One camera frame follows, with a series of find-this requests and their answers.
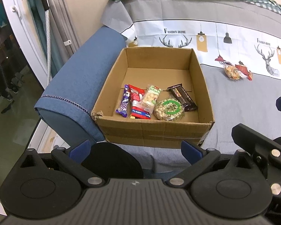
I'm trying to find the grey curtain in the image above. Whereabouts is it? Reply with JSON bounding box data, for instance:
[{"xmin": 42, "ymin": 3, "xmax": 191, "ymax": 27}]
[{"xmin": 48, "ymin": 0, "xmax": 81, "ymax": 62}]

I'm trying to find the purple snack bar packet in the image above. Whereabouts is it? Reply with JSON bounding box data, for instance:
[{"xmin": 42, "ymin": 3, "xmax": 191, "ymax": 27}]
[{"xmin": 116, "ymin": 84, "xmax": 130, "ymax": 118}]

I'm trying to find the clear bag of crackers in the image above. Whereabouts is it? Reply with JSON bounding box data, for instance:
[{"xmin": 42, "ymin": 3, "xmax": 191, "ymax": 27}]
[{"xmin": 224, "ymin": 64, "xmax": 241, "ymax": 81}]

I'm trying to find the brown cardboard box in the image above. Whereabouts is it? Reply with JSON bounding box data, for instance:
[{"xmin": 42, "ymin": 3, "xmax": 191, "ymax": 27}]
[{"xmin": 91, "ymin": 47, "xmax": 215, "ymax": 149}]

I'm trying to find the red wafer bar packet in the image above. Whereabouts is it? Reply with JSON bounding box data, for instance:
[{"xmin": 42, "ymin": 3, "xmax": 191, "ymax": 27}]
[{"xmin": 128, "ymin": 84, "xmax": 151, "ymax": 119}]

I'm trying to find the dark brown chocolate bar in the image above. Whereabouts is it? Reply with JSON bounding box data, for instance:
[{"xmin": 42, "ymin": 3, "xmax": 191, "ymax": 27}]
[{"xmin": 167, "ymin": 84, "xmax": 198, "ymax": 112}]

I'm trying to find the white door frame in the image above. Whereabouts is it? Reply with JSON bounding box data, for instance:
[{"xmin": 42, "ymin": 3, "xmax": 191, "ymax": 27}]
[{"xmin": 2, "ymin": 0, "xmax": 47, "ymax": 88}]

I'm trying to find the garment steamer with hose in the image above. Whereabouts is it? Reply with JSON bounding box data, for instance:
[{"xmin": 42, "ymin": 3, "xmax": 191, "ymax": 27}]
[{"xmin": 29, "ymin": 0, "xmax": 63, "ymax": 83}]

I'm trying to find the red square snack packet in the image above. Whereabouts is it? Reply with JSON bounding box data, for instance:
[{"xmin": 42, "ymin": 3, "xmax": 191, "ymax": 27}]
[{"xmin": 235, "ymin": 64, "xmax": 249, "ymax": 76}]

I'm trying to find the green label nut bag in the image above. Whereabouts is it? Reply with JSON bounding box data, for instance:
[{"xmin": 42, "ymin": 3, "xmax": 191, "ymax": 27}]
[{"xmin": 153, "ymin": 98, "xmax": 184, "ymax": 121}]

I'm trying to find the red-yellow nougat candy packet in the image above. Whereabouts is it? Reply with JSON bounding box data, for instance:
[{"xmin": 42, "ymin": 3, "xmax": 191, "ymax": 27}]
[{"xmin": 247, "ymin": 71, "xmax": 253, "ymax": 81}]

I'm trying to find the pale cracker pack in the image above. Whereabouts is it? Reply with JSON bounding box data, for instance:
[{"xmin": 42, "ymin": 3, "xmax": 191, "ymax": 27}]
[{"xmin": 138, "ymin": 85, "xmax": 162, "ymax": 114}]

